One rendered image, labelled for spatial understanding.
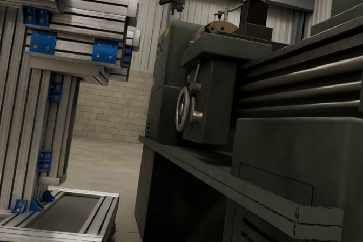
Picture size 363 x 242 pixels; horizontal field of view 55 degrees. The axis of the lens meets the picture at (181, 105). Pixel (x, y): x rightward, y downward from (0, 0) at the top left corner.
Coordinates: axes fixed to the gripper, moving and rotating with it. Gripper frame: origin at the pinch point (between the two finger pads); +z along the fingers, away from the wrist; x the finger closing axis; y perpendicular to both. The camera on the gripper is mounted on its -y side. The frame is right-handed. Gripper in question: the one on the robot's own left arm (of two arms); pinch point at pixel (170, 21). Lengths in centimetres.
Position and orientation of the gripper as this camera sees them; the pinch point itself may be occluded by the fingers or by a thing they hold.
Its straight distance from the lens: 236.9
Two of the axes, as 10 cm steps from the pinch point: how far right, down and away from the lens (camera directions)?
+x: -1.9, 0.4, 9.8
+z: -1.3, 9.9, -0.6
